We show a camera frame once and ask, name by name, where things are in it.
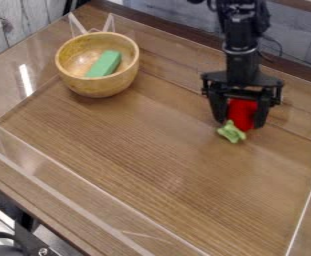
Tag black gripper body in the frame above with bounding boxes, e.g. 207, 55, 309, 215
200, 71, 284, 107

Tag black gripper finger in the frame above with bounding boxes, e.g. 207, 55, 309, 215
208, 93, 228, 123
254, 96, 270, 129

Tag red plush strawberry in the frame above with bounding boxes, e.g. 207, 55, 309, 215
216, 99, 258, 144

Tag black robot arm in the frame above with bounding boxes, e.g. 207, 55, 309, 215
187, 0, 284, 129

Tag green rectangular block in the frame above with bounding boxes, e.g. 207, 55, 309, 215
85, 50, 121, 78

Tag clear acrylic tray walls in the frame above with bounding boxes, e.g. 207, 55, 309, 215
0, 19, 311, 256

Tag wooden bowl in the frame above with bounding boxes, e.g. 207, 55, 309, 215
55, 32, 140, 98

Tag black table leg bracket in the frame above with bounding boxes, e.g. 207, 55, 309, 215
15, 223, 61, 256

